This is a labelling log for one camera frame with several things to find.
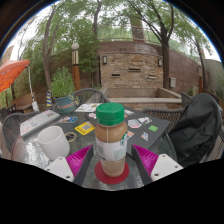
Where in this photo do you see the silver laptop with stickers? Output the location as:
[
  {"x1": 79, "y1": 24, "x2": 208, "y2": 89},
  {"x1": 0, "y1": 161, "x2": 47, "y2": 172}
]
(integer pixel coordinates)
[{"x1": 19, "y1": 109, "x2": 61, "y2": 138}]

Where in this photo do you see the small colourful card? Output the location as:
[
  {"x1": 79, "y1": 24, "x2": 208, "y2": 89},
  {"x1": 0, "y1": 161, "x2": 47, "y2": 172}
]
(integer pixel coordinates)
[{"x1": 58, "y1": 115, "x2": 79, "y2": 124}]

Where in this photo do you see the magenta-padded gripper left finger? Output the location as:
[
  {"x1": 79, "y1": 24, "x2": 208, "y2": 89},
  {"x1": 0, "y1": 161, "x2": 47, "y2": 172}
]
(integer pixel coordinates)
[{"x1": 44, "y1": 144, "x2": 95, "y2": 187}]

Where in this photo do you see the thin brown ring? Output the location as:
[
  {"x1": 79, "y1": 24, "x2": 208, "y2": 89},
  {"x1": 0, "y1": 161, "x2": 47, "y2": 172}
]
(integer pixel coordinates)
[{"x1": 64, "y1": 131, "x2": 78, "y2": 143}]

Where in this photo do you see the white ceramic mug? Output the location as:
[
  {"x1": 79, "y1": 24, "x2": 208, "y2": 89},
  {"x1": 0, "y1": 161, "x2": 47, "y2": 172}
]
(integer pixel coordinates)
[{"x1": 33, "y1": 125, "x2": 71, "y2": 162}]

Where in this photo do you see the tall green tree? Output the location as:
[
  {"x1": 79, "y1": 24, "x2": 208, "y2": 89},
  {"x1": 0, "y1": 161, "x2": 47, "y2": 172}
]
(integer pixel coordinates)
[
  {"x1": 126, "y1": 0, "x2": 214, "y2": 89},
  {"x1": 19, "y1": 0, "x2": 101, "y2": 91}
]

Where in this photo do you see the green plant in blue pot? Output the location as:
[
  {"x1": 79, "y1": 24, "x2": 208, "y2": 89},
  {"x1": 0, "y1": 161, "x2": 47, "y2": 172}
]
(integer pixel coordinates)
[{"x1": 49, "y1": 66, "x2": 78, "y2": 114}]

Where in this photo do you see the flat round red coaster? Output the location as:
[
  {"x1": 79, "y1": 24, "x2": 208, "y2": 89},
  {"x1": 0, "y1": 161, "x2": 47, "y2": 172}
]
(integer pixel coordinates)
[{"x1": 94, "y1": 160, "x2": 130, "y2": 185}]

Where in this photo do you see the white printed flyer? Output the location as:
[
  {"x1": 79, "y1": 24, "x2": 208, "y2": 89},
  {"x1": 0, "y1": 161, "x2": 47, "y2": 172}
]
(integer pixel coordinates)
[{"x1": 73, "y1": 102, "x2": 101, "y2": 113}]

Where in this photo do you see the yellow and blue striped bollard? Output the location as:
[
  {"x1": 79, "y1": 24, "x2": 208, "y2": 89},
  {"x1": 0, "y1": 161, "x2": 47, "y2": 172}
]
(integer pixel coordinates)
[{"x1": 45, "y1": 89, "x2": 54, "y2": 108}]

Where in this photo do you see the orange patio umbrella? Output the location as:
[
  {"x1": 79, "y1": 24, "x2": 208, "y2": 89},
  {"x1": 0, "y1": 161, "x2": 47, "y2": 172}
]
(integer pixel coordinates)
[{"x1": 0, "y1": 59, "x2": 39, "y2": 113}]

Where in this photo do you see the wooden lamp post, globe light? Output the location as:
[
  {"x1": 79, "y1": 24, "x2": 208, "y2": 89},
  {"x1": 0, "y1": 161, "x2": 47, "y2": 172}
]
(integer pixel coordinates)
[{"x1": 71, "y1": 42, "x2": 82, "y2": 92}]

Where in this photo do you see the wooden bench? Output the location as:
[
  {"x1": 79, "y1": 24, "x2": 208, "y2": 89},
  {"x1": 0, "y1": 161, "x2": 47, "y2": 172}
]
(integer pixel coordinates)
[{"x1": 11, "y1": 92, "x2": 36, "y2": 113}]

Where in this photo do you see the green-capped coffee drink bottle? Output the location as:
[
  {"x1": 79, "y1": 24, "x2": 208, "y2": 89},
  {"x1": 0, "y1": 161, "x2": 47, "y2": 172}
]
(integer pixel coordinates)
[{"x1": 94, "y1": 102, "x2": 129, "y2": 178}]

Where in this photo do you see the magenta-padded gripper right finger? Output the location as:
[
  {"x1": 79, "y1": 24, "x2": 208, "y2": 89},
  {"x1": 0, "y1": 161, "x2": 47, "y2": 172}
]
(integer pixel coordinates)
[{"x1": 130, "y1": 143, "x2": 184, "y2": 187}]

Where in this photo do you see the black laptop with stickers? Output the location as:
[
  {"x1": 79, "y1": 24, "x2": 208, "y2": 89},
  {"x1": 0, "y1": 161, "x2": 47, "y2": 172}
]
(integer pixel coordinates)
[{"x1": 84, "y1": 106, "x2": 171, "y2": 151}]

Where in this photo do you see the yellow card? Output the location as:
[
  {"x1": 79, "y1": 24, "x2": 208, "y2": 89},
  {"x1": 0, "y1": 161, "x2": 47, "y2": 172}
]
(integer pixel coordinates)
[{"x1": 74, "y1": 120, "x2": 96, "y2": 136}]

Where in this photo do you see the black jacket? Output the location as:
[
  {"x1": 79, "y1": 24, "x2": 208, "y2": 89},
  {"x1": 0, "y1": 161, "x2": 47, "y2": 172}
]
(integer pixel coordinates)
[{"x1": 168, "y1": 93, "x2": 224, "y2": 168}]

